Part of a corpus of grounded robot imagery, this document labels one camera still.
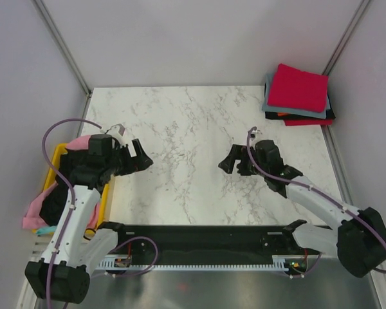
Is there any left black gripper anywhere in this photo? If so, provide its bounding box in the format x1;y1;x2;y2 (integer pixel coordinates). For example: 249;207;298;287
105;139;152;176

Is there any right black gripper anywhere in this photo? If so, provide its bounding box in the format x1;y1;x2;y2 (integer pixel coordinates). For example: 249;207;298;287
218;144;268;177

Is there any crimson red t-shirt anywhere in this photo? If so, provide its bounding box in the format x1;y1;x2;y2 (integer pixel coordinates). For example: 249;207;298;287
267;63;329;113

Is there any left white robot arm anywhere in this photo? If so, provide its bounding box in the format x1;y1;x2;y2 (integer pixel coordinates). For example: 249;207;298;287
24;124;158;308

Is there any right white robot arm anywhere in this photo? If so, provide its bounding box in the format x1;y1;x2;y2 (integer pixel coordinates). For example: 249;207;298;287
218;140;386;278

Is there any folded grey-blue t-shirt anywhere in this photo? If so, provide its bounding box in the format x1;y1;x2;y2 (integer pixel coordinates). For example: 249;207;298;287
261;73;331;119

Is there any folded red t-shirt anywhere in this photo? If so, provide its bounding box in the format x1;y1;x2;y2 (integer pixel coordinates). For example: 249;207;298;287
284;119;333;126

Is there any black t-shirt in bin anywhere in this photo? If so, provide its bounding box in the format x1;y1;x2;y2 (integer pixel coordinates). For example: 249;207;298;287
39;149;87;226

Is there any yellow plastic bin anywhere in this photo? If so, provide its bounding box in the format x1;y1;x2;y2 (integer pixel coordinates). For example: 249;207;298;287
22;135;110;235

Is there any teal cloth in bin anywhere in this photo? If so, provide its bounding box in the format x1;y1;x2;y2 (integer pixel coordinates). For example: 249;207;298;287
34;226;57;236

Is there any pink t-shirt in bin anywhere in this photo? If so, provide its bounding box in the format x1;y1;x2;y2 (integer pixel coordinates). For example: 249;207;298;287
22;135;90;230

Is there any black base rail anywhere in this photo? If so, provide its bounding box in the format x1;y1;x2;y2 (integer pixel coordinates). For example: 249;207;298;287
100;222;317;265

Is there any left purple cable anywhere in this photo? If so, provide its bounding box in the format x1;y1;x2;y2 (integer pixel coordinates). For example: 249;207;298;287
42;118;158;305

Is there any white slotted cable duct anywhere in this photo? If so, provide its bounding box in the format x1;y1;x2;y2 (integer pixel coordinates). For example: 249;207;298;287
95;255;289;272

